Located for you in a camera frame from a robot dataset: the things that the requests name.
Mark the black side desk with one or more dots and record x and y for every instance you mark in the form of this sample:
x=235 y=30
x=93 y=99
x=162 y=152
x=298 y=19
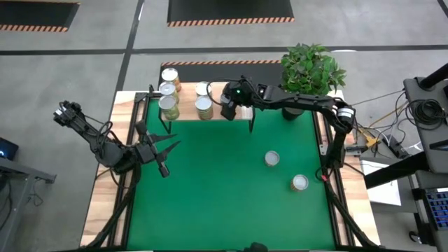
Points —
x=432 y=140

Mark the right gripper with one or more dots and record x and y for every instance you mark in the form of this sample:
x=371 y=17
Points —
x=239 y=94

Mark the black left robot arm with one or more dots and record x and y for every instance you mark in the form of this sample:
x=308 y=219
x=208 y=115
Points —
x=105 y=150

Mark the Pears label tin can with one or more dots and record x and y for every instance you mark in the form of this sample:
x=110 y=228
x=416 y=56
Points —
x=168 y=88

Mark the black power strip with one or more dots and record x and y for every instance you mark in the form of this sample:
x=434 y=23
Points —
x=395 y=147

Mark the backlit keyboard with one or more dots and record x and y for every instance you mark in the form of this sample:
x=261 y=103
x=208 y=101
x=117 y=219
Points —
x=439 y=210

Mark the black device blue light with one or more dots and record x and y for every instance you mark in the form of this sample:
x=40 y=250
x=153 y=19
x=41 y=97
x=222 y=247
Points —
x=7 y=148

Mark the green potted plant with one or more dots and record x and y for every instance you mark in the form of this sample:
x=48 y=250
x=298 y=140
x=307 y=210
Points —
x=311 y=70

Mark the Corn label tin can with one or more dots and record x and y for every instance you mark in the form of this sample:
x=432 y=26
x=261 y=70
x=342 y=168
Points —
x=272 y=158

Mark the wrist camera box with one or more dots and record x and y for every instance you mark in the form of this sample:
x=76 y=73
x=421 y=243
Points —
x=228 y=112
x=164 y=171

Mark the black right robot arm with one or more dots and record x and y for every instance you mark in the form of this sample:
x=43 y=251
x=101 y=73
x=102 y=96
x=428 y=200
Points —
x=301 y=101

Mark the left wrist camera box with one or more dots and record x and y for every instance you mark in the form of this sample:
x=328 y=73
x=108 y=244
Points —
x=164 y=171

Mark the wooden shelf black legs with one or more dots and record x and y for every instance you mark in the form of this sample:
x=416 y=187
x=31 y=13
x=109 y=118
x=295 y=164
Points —
x=187 y=101

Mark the grey metal desk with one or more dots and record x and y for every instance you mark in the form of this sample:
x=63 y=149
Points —
x=17 y=189

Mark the Oranges label tin can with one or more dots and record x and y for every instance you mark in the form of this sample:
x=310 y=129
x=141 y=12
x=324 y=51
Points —
x=170 y=75

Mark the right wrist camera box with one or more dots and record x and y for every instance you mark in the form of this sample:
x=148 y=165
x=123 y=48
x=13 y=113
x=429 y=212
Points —
x=228 y=112

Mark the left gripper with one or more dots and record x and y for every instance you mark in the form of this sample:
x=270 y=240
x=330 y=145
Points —
x=145 y=154

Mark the black floor mat striped edge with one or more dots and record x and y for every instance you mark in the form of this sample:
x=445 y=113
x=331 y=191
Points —
x=35 y=14
x=217 y=73
x=229 y=10

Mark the Green Beans label tin can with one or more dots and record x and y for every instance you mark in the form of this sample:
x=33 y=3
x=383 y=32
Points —
x=203 y=106

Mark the orange yellow tin can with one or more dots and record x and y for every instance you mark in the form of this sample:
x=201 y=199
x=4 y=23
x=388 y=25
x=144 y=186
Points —
x=168 y=105

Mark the white paper box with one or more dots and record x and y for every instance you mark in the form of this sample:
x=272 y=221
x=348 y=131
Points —
x=383 y=189

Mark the silver-lidded tin can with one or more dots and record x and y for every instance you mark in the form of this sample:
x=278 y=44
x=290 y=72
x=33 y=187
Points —
x=299 y=182
x=203 y=88

